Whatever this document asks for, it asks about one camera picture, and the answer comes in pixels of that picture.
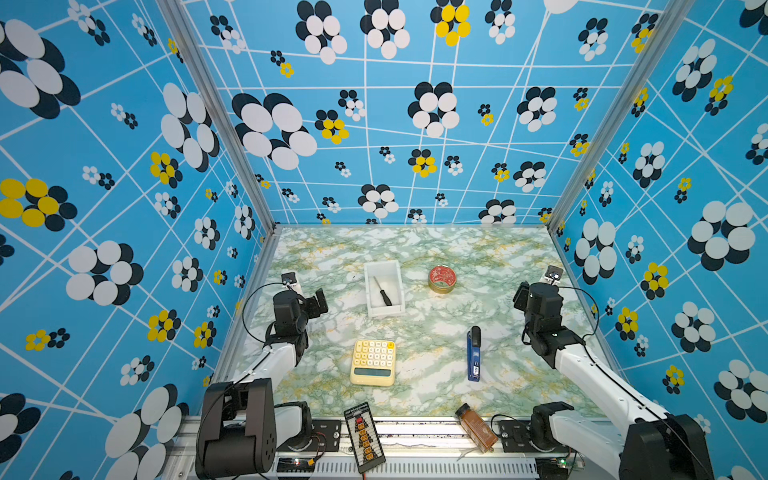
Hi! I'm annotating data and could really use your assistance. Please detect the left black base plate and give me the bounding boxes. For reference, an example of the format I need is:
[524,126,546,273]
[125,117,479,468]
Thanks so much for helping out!
[278,419,343,453]

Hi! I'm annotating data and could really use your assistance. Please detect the right controller board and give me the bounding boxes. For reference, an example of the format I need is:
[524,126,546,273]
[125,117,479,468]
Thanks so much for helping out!
[536,458,570,480]

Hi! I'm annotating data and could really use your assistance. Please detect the aluminium front rail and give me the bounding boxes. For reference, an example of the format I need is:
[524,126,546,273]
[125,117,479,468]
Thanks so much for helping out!
[158,413,631,480]

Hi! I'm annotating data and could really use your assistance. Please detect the controller board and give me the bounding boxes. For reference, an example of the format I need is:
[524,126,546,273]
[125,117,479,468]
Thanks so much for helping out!
[276,457,316,474]
[536,458,570,480]

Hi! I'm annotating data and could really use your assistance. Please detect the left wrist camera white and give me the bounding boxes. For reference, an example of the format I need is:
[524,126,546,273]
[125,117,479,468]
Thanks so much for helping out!
[280,272,304,297]

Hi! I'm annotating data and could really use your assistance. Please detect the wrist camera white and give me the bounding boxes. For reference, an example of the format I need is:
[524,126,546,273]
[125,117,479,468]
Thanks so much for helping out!
[280,272,304,297]
[541,265,564,285]

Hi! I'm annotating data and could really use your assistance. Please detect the yellow calculator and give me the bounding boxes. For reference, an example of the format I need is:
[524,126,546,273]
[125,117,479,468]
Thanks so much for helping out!
[350,340,397,387]

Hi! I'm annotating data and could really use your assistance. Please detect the black handled screwdriver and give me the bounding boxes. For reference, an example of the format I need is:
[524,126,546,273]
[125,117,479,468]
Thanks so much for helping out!
[373,277,393,306]

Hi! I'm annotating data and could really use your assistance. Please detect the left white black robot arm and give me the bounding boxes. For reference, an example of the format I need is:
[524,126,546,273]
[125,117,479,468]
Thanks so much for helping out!
[195,288,329,479]

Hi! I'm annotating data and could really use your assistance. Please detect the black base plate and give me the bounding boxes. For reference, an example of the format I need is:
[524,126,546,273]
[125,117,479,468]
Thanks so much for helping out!
[493,418,571,456]
[278,419,343,453]

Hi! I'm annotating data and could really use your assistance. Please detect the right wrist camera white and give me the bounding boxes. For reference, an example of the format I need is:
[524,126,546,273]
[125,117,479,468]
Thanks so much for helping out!
[541,265,564,285]

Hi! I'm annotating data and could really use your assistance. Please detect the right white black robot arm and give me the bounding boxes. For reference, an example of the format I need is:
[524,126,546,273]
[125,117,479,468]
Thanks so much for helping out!
[514,282,714,479]

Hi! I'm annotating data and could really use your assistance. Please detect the amber spice jar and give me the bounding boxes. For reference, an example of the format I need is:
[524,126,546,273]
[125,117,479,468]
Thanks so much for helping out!
[455,403,498,453]

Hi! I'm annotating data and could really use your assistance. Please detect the black card with orange buttons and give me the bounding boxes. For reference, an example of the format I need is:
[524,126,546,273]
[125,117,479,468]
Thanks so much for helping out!
[344,402,386,476]

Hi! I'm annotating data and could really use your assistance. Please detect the white plastic bin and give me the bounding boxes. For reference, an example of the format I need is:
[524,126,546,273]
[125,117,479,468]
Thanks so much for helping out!
[364,260,406,318]

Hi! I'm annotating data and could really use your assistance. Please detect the left controller board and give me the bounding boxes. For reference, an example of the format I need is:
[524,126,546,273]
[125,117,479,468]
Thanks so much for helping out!
[276,457,316,474]

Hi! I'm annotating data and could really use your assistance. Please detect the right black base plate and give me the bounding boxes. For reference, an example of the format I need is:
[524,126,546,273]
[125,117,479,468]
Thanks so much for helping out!
[493,418,571,456]

